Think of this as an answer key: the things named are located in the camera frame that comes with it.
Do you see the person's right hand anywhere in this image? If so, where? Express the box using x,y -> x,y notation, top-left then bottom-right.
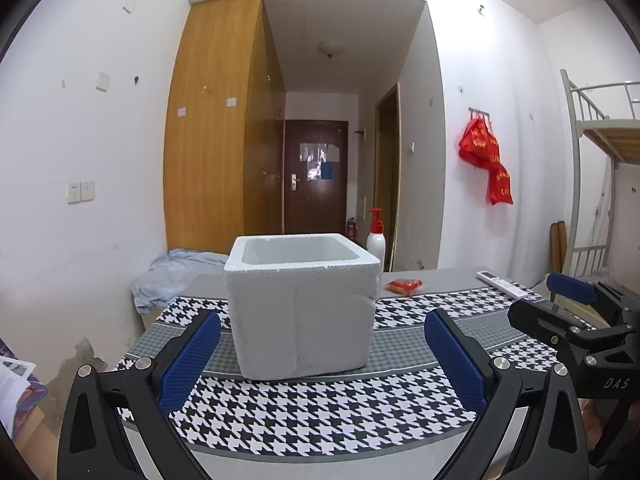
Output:
582,399 -> 608,453

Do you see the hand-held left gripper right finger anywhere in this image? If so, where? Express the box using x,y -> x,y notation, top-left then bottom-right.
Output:
424,310 -> 588,480

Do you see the red plastic bag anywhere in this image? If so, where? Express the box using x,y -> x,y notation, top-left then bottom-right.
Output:
459,119 -> 502,168
487,164 -> 514,206

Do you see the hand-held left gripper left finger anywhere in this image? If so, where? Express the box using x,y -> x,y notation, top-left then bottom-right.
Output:
57,310 -> 222,480

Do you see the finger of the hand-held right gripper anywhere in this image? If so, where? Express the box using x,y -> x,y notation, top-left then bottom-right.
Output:
506,299 -> 636,368
547,272 -> 640,328

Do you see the dark brown entrance door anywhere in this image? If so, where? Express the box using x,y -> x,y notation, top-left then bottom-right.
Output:
283,120 -> 349,235

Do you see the wooden side door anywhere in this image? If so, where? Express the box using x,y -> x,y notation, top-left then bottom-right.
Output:
374,83 -> 402,271

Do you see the metal bunk bed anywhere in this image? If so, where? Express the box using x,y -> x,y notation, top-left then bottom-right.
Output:
560,69 -> 640,281

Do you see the wooden wardrobe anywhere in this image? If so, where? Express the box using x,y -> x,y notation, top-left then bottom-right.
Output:
163,0 -> 287,256

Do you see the printed paper stack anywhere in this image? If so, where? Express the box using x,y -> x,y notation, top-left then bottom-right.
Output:
0,355 -> 38,441

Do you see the silver door notice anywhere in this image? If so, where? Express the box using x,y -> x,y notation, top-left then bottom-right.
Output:
299,142 -> 342,181

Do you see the red snack packet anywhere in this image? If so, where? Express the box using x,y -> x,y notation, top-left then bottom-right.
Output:
384,278 -> 425,296

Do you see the light blue cloth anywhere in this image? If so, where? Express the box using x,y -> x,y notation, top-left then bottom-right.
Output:
131,249 -> 231,314

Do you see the white pump bottle red cap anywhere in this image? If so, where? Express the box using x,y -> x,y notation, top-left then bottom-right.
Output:
366,208 -> 386,272

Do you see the houndstooth tablecloth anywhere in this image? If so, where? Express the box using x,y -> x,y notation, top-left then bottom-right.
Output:
116,267 -> 596,480

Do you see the brown wooden board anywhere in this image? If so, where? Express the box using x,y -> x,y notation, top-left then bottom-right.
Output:
550,221 -> 568,273

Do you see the white remote control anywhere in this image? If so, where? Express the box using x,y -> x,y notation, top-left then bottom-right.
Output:
476,270 -> 543,303

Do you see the white foam box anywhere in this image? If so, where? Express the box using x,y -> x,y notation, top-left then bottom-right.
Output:
223,232 -> 383,381

